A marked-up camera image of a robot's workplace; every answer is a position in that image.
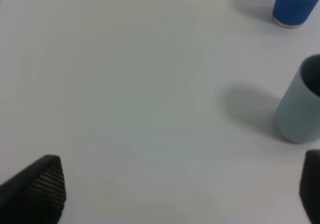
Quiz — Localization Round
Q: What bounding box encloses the blue sleeved paper cup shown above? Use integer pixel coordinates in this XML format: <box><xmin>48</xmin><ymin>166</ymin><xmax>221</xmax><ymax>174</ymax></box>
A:
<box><xmin>272</xmin><ymin>0</ymin><xmax>319</xmax><ymax>29</ymax></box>

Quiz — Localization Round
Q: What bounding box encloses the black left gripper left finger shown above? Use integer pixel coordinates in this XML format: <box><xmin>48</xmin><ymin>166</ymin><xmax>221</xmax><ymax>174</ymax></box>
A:
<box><xmin>0</xmin><ymin>155</ymin><xmax>67</xmax><ymax>223</ymax></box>

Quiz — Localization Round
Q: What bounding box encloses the teal plastic cup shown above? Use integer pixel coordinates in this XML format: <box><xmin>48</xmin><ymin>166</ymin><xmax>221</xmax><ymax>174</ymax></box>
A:
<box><xmin>275</xmin><ymin>54</ymin><xmax>320</xmax><ymax>143</ymax></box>

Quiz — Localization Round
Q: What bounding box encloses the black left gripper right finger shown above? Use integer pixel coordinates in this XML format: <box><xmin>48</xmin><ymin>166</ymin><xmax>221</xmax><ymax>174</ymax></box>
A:
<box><xmin>299</xmin><ymin>149</ymin><xmax>320</xmax><ymax>223</ymax></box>

